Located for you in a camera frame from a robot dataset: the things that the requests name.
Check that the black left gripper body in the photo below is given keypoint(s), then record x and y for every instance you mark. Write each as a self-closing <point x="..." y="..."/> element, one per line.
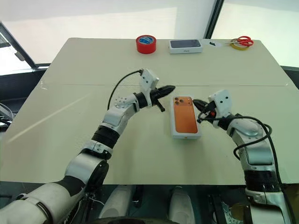
<point x="156" y="98"/>

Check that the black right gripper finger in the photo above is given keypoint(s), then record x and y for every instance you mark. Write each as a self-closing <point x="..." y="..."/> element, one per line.
<point x="200" y="104"/>
<point x="201" y="117"/>

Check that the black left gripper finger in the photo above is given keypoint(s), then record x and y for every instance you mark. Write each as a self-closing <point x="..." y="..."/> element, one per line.
<point x="167" y="89"/>
<point x="160" y="106"/>

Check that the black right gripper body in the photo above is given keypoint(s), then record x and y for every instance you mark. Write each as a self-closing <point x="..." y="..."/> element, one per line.
<point x="210" y="110"/>

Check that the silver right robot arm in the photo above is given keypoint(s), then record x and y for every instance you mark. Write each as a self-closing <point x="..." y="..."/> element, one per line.
<point x="254" y="151"/>

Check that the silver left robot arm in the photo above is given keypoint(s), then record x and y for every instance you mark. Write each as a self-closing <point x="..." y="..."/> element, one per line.
<point x="98" y="137"/>

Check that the white boxed phone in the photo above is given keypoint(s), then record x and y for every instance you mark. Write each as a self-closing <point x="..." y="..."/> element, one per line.
<point x="185" y="45"/>

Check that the red tape roll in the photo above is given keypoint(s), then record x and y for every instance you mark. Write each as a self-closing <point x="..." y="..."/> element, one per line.
<point x="146" y="46"/>

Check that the yellow tape roll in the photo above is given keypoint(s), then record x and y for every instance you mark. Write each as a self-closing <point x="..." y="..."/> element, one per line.
<point x="239" y="47"/>

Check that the white rounded robot leg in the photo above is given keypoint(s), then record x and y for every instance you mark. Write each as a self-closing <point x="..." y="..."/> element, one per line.
<point x="116" y="203"/>
<point x="182" y="205"/>

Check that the brown trousers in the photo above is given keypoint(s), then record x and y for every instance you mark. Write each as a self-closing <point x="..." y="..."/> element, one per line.
<point x="239" y="211"/>

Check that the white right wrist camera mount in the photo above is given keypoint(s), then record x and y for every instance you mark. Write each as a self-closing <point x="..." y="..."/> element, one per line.
<point x="223" y="102"/>

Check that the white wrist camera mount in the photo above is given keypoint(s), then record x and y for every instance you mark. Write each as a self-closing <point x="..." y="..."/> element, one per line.
<point x="149" y="79"/>
<point x="223" y="102"/>

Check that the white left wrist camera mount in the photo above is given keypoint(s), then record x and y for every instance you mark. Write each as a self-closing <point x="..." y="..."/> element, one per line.
<point x="149" y="79"/>

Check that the dark window frame post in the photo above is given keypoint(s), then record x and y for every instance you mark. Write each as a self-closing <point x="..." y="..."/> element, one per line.
<point x="213" y="18"/>

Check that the dark slanted window frame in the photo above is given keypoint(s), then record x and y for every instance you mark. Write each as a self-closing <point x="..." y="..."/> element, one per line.
<point x="21" y="49"/>

